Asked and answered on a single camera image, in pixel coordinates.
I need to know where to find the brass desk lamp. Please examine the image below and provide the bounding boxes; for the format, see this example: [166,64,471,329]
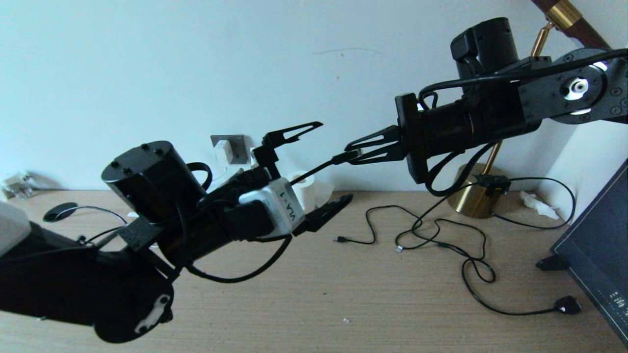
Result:
[447,0,611,220]

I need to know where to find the black round disc with cable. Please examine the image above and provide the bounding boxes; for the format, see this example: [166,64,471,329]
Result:
[43,202,128,224]

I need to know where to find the white toilet paper roll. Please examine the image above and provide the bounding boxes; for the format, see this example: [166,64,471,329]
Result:
[288,170,334,212]

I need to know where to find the thin black usb cable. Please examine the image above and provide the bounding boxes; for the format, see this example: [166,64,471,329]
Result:
[333,205,496,285]

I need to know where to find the black cables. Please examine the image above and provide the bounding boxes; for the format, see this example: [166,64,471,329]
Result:
[395,176,583,315]

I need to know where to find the crumpled white tissue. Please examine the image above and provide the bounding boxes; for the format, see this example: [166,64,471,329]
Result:
[520,192,560,220]

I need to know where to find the black ethernet cable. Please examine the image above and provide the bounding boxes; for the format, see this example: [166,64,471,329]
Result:
[78,150,364,245]

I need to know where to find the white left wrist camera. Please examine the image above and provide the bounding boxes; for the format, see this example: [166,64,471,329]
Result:
[239,177,306,240]

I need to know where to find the clear plastic wrapper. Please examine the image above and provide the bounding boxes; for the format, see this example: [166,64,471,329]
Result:
[0,172,37,201]

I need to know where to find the grey wall socket plate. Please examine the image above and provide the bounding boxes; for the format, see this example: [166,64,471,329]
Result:
[211,135,248,165]

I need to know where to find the black braided left wrist cable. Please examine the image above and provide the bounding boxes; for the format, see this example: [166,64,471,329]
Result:
[185,162,293,284]

